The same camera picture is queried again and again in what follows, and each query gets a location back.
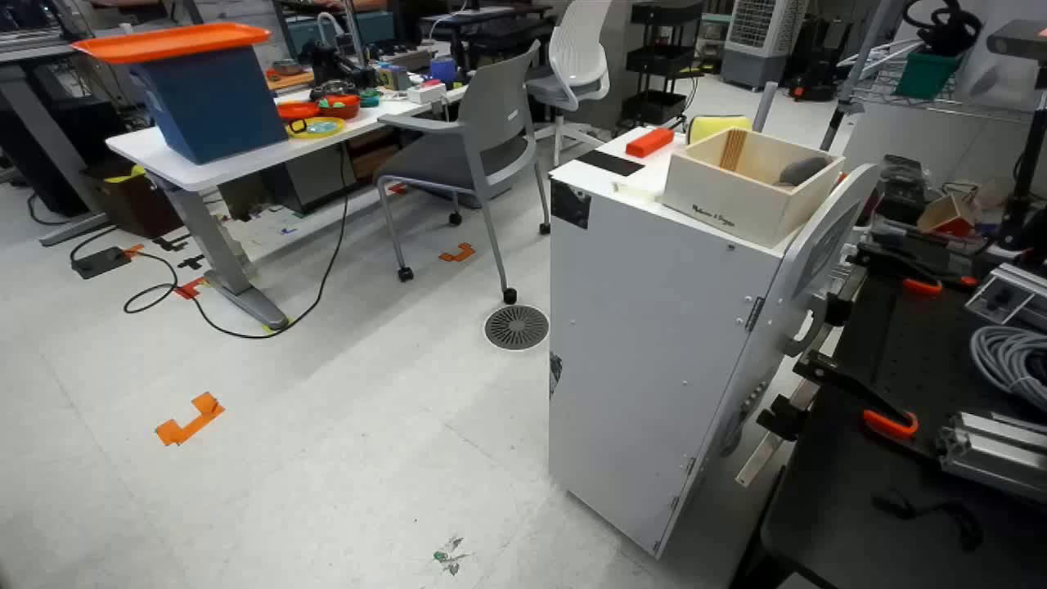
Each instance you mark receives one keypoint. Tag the white toy cabinet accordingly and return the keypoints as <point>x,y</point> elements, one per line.
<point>657,363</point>

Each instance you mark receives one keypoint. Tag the light wooden box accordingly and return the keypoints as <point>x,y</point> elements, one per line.
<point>720,208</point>

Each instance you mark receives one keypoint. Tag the orange red plastic toy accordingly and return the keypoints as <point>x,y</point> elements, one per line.
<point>316,106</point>

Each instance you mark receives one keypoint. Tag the green box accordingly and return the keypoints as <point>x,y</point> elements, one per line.
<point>928,78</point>

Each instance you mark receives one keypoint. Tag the round grey floor outlet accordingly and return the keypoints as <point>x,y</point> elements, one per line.
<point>516,329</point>

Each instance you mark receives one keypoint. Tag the small orange floor tape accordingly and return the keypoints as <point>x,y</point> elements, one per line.
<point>459,254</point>
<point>190,291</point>

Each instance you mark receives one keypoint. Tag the flat black rectangle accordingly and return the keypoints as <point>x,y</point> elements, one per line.
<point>611,162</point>

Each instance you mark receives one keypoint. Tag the small orange block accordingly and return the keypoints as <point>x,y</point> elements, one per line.
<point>648,142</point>

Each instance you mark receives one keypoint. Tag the grey wheeled office chair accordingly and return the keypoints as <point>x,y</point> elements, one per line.
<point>496,99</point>

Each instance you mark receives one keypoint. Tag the black shelf cart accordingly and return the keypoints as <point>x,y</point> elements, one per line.
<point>657,106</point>

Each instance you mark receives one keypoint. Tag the white office chair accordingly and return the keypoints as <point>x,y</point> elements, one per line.
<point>576,53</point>

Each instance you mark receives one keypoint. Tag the white air unit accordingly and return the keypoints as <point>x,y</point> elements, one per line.
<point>764,45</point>

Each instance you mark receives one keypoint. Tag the blue storage bin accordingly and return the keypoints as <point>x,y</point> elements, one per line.
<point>213,104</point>

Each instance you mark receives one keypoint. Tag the white desk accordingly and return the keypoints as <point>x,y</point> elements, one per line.
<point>153,152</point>

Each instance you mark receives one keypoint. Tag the grey metal rack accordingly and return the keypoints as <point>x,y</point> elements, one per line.
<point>865,78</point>

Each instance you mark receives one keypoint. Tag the black power brick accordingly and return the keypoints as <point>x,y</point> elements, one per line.
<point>103,265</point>

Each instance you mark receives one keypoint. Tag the orange bin lid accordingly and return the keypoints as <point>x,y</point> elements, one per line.
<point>166,45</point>

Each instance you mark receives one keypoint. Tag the silver plate with black part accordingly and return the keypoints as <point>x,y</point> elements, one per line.
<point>1010,297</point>

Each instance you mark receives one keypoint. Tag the aluminium extrusion bar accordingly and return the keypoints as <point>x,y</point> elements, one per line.
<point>994,446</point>

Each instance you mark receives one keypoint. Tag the grey desk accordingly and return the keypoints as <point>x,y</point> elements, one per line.
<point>51,135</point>

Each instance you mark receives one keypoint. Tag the black stand pole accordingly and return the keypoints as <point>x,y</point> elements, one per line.
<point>1032,164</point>

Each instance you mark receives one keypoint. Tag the orange floor bracket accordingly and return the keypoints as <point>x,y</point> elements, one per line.
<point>175,431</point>

